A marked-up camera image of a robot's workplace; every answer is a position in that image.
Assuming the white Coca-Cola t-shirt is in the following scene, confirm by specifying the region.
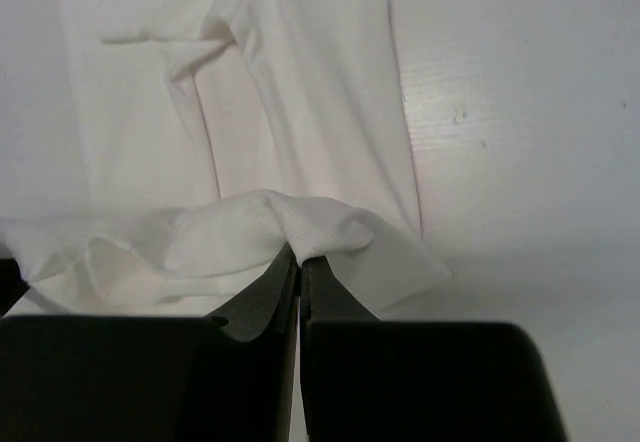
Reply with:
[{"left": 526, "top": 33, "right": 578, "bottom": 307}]
[{"left": 1, "top": 0, "right": 450, "bottom": 315}]

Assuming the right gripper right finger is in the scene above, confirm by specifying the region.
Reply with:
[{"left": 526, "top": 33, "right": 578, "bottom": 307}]
[{"left": 300, "top": 258, "right": 568, "bottom": 441}]

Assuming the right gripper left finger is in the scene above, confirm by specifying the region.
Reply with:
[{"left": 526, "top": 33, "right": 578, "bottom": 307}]
[{"left": 1, "top": 247, "right": 297, "bottom": 441}]

